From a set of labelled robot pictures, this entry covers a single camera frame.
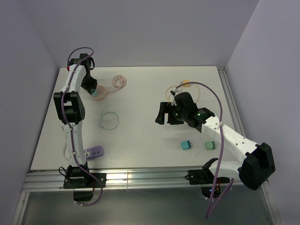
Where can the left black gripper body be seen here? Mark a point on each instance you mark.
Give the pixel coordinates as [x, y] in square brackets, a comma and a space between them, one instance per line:
[87, 81]

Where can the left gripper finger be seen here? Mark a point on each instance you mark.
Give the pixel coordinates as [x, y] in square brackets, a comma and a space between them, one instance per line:
[94, 86]
[90, 91]

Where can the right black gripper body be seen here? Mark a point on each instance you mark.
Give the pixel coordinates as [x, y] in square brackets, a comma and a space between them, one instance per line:
[178, 115]

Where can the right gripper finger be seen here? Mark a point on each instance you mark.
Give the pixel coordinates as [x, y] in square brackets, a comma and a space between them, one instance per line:
[163, 110]
[171, 106]

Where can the teal charger plug with cable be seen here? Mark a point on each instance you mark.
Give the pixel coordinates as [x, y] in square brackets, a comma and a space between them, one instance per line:
[94, 93]

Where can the round pink power strip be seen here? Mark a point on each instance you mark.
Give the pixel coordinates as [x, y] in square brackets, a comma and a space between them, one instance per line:
[102, 93]

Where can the blue adapter plug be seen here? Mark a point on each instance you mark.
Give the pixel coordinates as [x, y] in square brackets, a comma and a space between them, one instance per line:
[186, 145]

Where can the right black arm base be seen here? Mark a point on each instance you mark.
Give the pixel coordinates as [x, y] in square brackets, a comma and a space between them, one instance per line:
[205, 177]

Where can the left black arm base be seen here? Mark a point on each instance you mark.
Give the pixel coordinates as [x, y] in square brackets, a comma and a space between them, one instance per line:
[87, 186]

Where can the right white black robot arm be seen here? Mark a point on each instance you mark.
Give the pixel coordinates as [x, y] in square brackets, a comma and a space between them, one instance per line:
[255, 162]

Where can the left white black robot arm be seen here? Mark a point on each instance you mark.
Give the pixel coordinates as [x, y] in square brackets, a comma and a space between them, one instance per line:
[70, 108]

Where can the yellow charger plug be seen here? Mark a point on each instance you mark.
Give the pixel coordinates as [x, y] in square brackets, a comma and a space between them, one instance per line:
[185, 84]

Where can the green adapter plug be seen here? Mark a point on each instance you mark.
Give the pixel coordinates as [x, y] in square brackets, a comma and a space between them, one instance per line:
[211, 145]

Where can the purple power strip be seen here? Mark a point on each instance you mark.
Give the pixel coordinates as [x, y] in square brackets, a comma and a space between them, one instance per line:
[93, 153]

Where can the aluminium side rail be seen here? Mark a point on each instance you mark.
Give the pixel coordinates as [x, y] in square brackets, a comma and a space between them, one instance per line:
[230, 100]

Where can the aluminium front rail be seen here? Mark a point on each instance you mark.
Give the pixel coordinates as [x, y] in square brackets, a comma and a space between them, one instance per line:
[116, 179]

